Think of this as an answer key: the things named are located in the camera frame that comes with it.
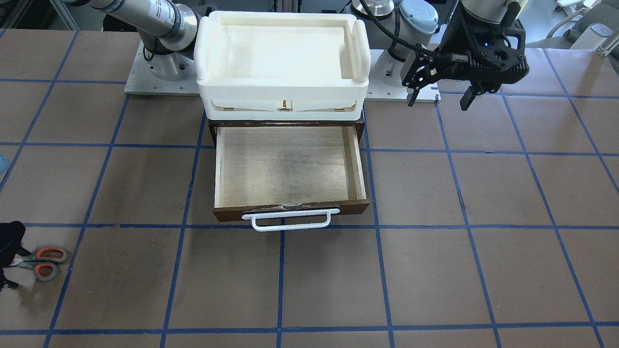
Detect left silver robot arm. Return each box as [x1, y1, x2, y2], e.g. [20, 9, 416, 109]
[349, 0, 529, 111]

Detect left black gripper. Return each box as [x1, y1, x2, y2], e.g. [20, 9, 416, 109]
[401, 10, 529, 112]

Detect orange grey scissors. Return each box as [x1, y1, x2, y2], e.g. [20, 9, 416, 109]
[8, 247, 69, 282]

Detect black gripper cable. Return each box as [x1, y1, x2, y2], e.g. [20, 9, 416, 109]
[360, 0, 436, 61]

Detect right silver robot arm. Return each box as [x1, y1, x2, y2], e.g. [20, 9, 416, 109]
[1, 0, 200, 145]

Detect wooden drawer white handle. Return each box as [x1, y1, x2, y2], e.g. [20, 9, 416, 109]
[213, 125, 369, 232]

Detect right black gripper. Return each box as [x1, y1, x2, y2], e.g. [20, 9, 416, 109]
[0, 221, 27, 290]

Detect white plastic tray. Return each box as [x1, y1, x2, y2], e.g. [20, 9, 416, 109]
[194, 11, 371, 121]

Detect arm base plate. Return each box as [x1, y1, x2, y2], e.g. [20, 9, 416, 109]
[366, 49, 411, 103]
[124, 42, 199, 96]

